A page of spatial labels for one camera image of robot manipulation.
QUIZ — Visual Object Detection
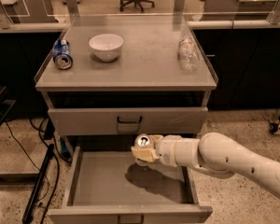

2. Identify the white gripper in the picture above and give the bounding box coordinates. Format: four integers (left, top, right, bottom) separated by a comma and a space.
132, 134, 181, 167

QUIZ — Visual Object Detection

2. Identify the green white 7up can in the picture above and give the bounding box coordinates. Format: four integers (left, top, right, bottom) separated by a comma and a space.
133, 134, 154, 166

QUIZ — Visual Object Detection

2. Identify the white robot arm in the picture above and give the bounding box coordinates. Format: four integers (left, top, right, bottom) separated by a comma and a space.
132, 133, 280, 199

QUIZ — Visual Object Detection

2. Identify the grey top drawer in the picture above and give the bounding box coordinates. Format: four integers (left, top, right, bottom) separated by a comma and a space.
49, 107, 208, 135

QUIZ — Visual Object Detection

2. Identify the grey open middle drawer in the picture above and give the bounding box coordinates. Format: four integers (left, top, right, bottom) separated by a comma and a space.
48, 147, 213, 224

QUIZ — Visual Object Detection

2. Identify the grey drawer cabinet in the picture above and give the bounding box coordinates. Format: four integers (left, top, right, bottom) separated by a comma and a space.
36, 15, 217, 150

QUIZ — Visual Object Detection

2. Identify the blue pepsi can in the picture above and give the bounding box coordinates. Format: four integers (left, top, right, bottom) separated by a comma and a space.
53, 39, 73, 70

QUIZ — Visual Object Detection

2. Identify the clear plastic bottle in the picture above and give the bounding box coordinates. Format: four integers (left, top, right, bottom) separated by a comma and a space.
178, 37, 200, 72

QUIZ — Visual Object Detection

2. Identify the black bar on floor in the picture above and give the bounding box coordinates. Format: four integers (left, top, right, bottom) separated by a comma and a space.
22, 144, 54, 224

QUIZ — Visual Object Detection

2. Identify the white ceramic bowl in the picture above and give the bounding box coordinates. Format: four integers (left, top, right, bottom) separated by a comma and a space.
89, 34, 123, 62

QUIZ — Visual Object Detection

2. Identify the black office chair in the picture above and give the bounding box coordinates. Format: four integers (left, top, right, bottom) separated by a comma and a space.
119, 0, 155, 12

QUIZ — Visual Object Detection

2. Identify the black floor cable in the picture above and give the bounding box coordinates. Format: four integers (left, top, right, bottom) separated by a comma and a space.
4, 117, 73, 224

